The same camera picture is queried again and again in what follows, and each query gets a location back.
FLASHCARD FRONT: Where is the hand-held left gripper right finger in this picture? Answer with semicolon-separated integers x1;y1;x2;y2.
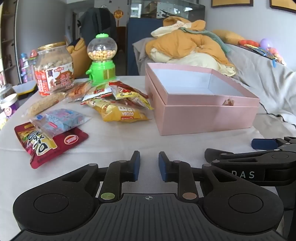
158;151;238;202

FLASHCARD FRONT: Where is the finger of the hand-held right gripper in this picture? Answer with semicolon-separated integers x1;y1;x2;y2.
205;148;280;166
252;137;296;151

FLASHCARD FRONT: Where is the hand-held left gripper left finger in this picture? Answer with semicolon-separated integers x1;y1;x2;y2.
61;151;141;202

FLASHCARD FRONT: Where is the pink cardboard box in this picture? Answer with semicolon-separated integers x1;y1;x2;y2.
144;62;260;136

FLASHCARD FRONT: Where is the yellow red-edged snack packet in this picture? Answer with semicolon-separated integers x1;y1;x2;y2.
108;81;155;110

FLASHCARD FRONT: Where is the yellow crisps packet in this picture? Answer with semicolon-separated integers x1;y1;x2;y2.
84;97;153;122

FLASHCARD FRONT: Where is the grey sofa cover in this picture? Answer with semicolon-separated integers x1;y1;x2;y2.
222;43;296;145

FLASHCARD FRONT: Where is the dark red snack packet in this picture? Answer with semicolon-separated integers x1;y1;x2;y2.
14;122;89;169

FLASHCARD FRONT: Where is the white red-edged snack packet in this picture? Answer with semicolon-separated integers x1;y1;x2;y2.
81;82;115;105

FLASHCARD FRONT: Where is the blue candy packet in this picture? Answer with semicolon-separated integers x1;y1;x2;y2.
30;108;92;139

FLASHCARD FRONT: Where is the colourful toy pile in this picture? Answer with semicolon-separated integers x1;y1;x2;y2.
245;45;287;68

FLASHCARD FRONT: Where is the clear cracker packet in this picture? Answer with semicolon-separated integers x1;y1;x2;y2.
63;80;93;102

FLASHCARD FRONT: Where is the purple toy ball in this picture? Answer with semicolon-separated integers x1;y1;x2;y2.
260;38;274;50

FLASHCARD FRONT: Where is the green gumball dispenser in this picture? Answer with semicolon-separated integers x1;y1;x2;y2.
85;34;118;86

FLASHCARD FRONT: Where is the orange toy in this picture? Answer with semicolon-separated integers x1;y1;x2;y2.
238;40;260;48

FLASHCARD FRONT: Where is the long sesame bar packet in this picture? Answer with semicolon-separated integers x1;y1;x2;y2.
22;91;68;117

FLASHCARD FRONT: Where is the yellow pillow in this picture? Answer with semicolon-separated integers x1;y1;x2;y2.
211;29;245;45

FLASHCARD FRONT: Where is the yellow duvet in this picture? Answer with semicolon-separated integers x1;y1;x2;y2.
146;16;237;77

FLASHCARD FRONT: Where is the teal scarf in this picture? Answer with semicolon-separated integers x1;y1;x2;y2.
178;27;231;53

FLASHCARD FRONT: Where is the yellow beanbag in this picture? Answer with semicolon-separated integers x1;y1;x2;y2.
67;38;91;77

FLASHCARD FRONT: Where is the peanut jar with orange label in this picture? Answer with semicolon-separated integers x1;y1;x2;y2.
34;42;75;96

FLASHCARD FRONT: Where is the white container with yellow rim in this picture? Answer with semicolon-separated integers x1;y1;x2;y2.
14;80;38;96

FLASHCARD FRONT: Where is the blue cabinet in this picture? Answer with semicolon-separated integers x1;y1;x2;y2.
127;17;167;76

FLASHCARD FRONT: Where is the jar with purple label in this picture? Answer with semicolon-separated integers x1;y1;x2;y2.
0;93;19;120

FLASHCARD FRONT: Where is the dark hanging jacket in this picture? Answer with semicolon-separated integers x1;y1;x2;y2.
77;8;117;47

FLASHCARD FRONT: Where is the pink drinking bottle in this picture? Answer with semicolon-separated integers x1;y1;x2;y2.
20;53;29;82

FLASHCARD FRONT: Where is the red-topped drinking bottle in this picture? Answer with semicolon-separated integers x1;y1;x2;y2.
29;49;38;69

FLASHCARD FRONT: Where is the clear jar of nuts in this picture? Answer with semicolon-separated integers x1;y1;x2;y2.
0;83;16;100

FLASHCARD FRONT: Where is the glass fish tank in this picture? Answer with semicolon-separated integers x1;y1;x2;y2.
130;0;206;30

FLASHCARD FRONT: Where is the wooden bookshelf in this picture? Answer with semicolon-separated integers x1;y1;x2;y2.
0;0;18;86

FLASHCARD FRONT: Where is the framed wall picture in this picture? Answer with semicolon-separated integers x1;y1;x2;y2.
211;0;254;9
269;0;296;13

